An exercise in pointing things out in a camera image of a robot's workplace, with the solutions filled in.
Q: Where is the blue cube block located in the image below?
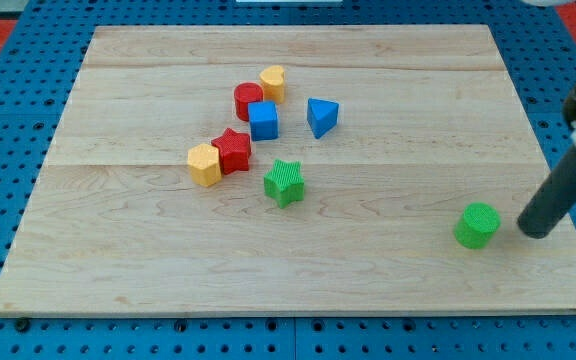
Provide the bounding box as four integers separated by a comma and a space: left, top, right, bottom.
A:
248, 101, 279, 141

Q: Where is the red cylinder block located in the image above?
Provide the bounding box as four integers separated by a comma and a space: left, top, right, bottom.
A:
233, 82, 264, 122

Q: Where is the blue triangle block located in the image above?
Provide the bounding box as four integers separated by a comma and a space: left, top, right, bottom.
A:
307, 98, 339, 139

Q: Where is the green cylinder block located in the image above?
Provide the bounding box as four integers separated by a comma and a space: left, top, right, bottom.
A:
453, 202, 501, 249

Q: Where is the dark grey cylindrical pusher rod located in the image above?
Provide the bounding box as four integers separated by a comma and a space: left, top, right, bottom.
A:
517, 146, 576, 239

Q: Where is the green star block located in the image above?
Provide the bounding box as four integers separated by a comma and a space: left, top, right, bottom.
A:
263, 159, 305, 208

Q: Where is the red star block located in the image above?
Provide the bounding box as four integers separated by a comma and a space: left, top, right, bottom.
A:
211, 128, 252, 175

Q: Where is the light wooden board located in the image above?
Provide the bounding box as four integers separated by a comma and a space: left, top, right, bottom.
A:
0, 25, 576, 318

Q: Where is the yellow heart block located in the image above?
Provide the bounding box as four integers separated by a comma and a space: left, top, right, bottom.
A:
259, 65, 285, 104

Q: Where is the yellow hexagon block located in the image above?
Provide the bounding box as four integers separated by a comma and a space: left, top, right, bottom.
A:
187, 143, 222, 187

